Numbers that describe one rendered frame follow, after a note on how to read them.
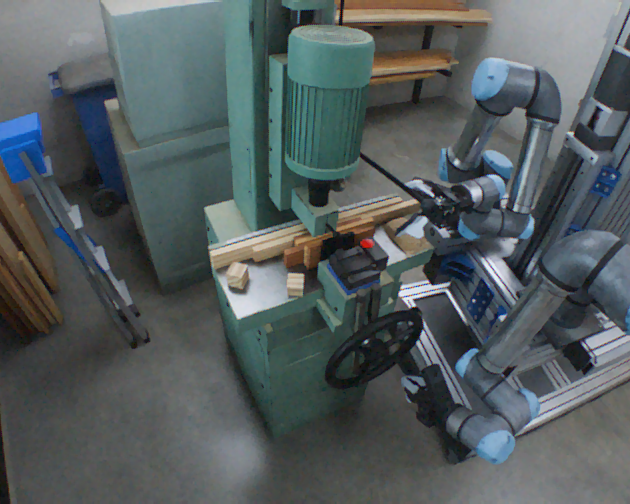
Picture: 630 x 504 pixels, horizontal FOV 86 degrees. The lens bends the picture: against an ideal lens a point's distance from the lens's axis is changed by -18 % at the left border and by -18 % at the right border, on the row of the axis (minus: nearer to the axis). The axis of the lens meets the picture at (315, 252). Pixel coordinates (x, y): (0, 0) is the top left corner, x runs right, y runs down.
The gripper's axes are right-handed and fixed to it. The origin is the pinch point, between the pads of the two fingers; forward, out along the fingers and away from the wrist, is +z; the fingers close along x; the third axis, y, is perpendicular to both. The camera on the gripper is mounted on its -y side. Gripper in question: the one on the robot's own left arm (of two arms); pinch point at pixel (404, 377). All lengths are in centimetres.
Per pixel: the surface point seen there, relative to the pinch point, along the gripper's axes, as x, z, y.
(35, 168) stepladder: -81, 65, -76
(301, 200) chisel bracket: -11, 21, -49
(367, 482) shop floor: -4, 28, 67
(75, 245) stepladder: -78, 83, -47
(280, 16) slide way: -12, 10, -94
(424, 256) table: 20.1, 12.3, -26.2
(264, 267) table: -24.1, 22.3, -34.8
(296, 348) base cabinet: -20.5, 23.1, -8.3
